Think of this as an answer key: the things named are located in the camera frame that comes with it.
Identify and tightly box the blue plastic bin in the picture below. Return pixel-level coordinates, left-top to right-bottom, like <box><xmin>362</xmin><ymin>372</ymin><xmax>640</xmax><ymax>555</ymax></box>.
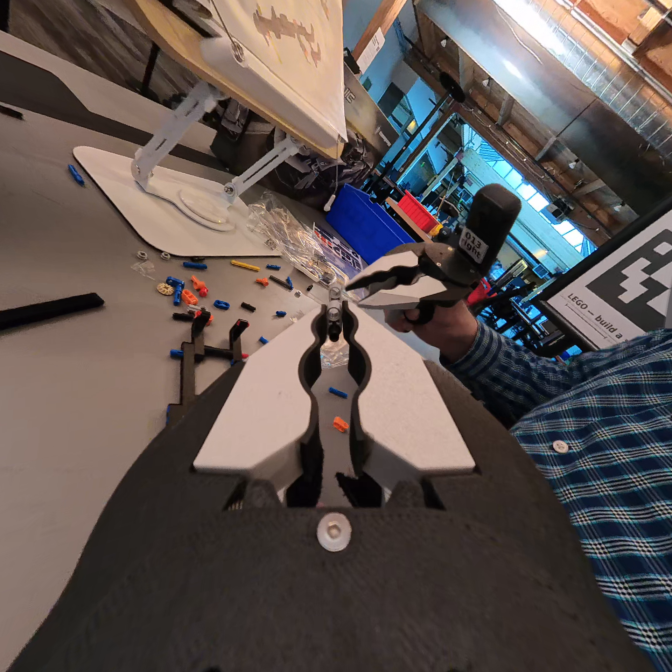
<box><xmin>338</xmin><ymin>184</ymin><xmax>417</xmax><ymax>264</ymax></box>

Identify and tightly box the metal air duct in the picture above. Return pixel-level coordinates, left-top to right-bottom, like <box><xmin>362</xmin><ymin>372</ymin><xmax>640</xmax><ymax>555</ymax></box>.
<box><xmin>525</xmin><ymin>0</ymin><xmax>672</xmax><ymax>158</ymax></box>

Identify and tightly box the white stand head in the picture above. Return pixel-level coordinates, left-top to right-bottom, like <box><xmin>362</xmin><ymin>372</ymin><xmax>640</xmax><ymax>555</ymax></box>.
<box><xmin>198</xmin><ymin>36</ymin><xmax>264</xmax><ymax>75</ymax></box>

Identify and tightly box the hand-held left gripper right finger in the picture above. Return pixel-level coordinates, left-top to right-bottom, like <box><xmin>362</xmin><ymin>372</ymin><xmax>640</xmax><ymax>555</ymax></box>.
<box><xmin>341</xmin><ymin>302</ymin><xmax>476</xmax><ymax>506</ymax></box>

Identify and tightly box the person's right forearm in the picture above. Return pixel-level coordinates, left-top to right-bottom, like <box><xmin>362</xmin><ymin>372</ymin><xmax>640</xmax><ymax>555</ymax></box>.
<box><xmin>440</xmin><ymin>320</ymin><xmax>583</xmax><ymax>423</ymax></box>

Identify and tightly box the blue plaid shirt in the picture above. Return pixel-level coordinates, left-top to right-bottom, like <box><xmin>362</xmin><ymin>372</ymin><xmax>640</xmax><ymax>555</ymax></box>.
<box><xmin>511</xmin><ymin>328</ymin><xmax>672</xmax><ymax>672</ymax></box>

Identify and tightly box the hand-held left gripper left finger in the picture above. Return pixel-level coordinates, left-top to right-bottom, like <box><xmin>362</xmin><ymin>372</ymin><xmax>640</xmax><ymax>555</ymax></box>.
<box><xmin>193</xmin><ymin>304</ymin><xmax>330</xmax><ymax>507</ymax></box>

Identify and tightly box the clear bag of lego parts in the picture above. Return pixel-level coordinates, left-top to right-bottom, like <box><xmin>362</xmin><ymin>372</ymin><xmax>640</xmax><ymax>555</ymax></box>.
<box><xmin>246</xmin><ymin>190</ymin><xmax>348</xmax><ymax>288</ymax></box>

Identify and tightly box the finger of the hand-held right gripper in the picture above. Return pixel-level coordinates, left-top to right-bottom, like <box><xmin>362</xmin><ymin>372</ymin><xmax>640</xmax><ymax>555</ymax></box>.
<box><xmin>345</xmin><ymin>248</ymin><xmax>422</xmax><ymax>288</ymax></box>
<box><xmin>357</xmin><ymin>275</ymin><xmax>450</xmax><ymax>310</ymax></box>

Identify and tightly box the red storage bin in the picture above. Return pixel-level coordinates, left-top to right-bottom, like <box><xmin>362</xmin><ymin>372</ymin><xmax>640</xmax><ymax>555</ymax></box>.
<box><xmin>396</xmin><ymin>189</ymin><xmax>443</xmax><ymax>235</ymax></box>

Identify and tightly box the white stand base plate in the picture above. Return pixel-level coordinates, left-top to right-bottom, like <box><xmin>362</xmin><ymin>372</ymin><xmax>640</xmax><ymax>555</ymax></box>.
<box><xmin>72</xmin><ymin>144</ymin><xmax>282</xmax><ymax>258</ymax></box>

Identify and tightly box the sticker sheet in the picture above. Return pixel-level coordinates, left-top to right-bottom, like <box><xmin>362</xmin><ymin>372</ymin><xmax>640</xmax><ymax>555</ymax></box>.
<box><xmin>312</xmin><ymin>223</ymin><xmax>364</xmax><ymax>275</ymax></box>

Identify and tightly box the small clear plastic bag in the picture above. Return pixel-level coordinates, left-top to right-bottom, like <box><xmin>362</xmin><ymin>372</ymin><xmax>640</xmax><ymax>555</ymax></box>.
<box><xmin>293</xmin><ymin>310</ymin><xmax>351</xmax><ymax>369</ymax></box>

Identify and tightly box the person's right hand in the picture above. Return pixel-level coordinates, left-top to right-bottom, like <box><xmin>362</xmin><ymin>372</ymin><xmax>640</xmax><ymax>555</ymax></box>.
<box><xmin>382</xmin><ymin>303</ymin><xmax>480</xmax><ymax>363</ymax></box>

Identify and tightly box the black flat remote bar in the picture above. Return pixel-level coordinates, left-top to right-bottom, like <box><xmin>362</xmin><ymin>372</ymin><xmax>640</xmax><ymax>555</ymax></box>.
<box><xmin>0</xmin><ymin>293</ymin><xmax>105</xmax><ymax>332</ymax></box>

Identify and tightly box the black lego frame assembly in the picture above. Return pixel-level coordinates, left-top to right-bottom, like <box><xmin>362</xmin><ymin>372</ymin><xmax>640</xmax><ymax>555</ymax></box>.
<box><xmin>165</xmin><ymin>307</ymin><xmax>250</xmax><ymax>427</ymax></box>

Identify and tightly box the white instruction sheet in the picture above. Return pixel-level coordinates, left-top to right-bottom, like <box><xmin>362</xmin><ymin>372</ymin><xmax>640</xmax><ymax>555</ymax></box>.
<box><xmin>210</xmin><ymin>0</ymin><xmax>349</xmax><ymax>146</ymax></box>

